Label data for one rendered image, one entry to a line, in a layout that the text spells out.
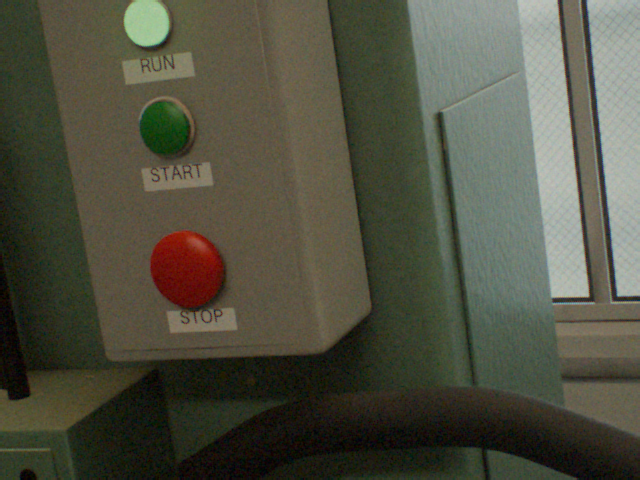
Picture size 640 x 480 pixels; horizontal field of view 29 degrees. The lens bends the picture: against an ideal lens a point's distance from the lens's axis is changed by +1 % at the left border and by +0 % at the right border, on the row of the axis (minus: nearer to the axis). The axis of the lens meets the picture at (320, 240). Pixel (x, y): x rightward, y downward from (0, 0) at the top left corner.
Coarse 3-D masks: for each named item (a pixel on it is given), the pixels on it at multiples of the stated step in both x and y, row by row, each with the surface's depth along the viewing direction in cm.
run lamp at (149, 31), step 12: (144, 0) 46; (156, 0) 46; (132, 12) 46; (144, 12) 46; (156, 12) 46; (168, 12) 46; (132, 24) 46; (144, 24) 46; (156, 24) 46; (168, 24) 46; (132, 36) 46; (144, 36) 46; (156, 36) 46; (168, 36) 46
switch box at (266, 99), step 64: (64, 0) 48; (128, 0) 47; (192, 0) 46; (256, 0) 45; (320, 0) 49; (64, 64) 48; (256, 64) 45; (320, 64) 49; (64, 128) 49; (128, 128) 48; (256, 128) 46; (320, 128) 48; (128, 192) 49; (192, 192) 48; (256, 192) 47; (320, 192) 48; (128, 256) 49; (256, 256) 47; (320, 256) 47; (128, 320) 50; (256, 320) 48; (320, 320) 47
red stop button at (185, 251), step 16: (160, 240) 48; (176, 240) 47; (192, 240) 47; (208, 240) 47; (160, 256) 48; (176, 256) 47; (192, 256) 47; (208, 256) 47; (160, 272) 48; (176, 272) 48; (192, 272) 47; (208, 272) 47; (160, 288) 48; (176, 288) 48; (192, 288) 47; (208, 288) 47; (192, 304) 48
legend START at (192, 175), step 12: (156, 168) 48; (168, 168) 48; (180, 168) 48; (192, 168) 47; (204, 168) 47; (144, 180) 48; (156, 180) 48; (168, 180) 48; (180, 180) 48; (192, 180) 47; (204, 180) 47
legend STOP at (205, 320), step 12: (168, 312) 49; (180, 312) 49; (192, 312) 49; (204, 312) 49; (216, 312) 48; (228, 312) 48; (180, 324) 49; (192, 324) 49; (204, 324) 49; (216, 324) 49; (228, 324) 48
